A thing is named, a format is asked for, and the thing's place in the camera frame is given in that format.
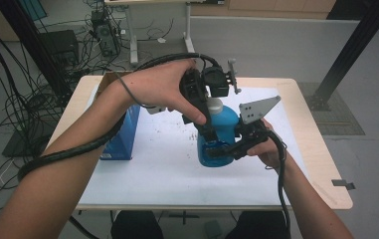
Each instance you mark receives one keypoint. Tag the person's left leg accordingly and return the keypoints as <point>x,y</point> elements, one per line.
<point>137,227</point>

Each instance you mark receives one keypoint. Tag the blue cardboard box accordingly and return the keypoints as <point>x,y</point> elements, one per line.
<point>124,139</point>

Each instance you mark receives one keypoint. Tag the person's left hand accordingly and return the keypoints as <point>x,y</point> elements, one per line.
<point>157,86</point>

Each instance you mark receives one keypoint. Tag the person's right hand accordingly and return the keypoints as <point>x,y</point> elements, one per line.
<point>270,152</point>

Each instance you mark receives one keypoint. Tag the white desk frame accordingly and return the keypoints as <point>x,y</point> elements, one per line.
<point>133,43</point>

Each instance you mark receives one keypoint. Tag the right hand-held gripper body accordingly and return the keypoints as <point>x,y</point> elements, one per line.
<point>255,132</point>

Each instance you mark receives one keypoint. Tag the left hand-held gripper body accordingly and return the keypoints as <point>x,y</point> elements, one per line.
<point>193,89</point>

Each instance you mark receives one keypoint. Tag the black tape piece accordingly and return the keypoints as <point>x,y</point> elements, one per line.
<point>342,184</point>

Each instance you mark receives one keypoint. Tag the blue bottle with white cap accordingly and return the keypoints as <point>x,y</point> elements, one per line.
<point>223,121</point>

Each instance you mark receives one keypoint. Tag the black computer tower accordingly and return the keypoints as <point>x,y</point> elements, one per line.
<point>105,33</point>

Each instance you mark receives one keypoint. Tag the person's leg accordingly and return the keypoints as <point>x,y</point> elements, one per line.
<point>260,227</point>
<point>137,227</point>

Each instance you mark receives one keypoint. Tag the black floor base plate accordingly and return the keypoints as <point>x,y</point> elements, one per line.
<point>21,146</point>

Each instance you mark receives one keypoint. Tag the teal panel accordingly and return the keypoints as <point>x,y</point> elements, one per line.
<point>33,8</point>

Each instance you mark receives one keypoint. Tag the person's right leg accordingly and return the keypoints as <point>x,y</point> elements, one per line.
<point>260,227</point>

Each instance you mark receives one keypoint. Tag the black metal stand post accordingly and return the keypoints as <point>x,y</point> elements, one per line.
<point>352,49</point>
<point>33,43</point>

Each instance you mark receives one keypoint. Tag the wooden cabinet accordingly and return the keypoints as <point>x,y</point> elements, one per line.
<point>263,8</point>

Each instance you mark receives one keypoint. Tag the white paper mat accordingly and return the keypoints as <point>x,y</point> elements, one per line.
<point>163,179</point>

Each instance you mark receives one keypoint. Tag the black equipment case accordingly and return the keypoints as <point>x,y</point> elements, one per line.
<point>60,46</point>

